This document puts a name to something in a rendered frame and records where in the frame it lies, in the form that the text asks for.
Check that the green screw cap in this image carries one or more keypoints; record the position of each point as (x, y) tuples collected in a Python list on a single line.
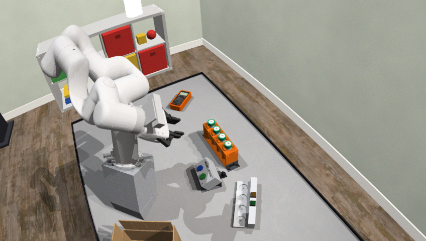
[(211, 122), (222, 136), (228, 144), (216, 129)]

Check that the orange tube rack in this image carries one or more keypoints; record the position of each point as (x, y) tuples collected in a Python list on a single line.
[(227, 156)]

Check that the black mounting bracket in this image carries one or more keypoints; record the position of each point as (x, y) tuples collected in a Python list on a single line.
[(233, 166)]

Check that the grey key housing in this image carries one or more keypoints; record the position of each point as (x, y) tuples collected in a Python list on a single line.
[(208, 177)]

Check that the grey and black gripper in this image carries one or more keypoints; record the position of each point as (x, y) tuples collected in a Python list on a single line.
[(155, 135)]

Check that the orange digital multimeter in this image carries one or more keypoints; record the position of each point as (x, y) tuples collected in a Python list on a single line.
[(180, 100)]

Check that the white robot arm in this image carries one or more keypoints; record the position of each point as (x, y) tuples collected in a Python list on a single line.
[(109, 105)]

